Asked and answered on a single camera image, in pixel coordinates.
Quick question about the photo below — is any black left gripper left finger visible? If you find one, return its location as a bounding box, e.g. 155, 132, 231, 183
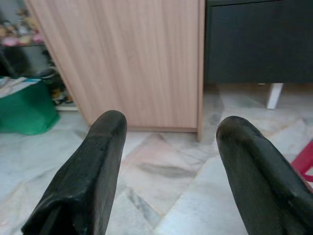
21, 110, 128, 235

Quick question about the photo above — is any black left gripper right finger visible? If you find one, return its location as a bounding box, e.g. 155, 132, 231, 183
217, 116, 313, 235

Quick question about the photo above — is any red plastic stool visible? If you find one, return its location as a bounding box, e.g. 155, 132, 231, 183
291, 139, 313, 183

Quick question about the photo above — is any white cabinet leg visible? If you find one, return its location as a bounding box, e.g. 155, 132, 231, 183
266, 83, 284, 110

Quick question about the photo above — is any green bag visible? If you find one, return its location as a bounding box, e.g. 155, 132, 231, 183
0, 75, 61, 136

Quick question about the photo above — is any light wood cabinet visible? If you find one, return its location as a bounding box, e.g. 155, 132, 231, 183
24, 0, 206, 142

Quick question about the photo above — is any black cabinet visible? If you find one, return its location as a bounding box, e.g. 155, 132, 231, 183
204, 0, 313, 85

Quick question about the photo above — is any shelf with small toys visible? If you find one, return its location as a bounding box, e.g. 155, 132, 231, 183
0, 7, 46, 47

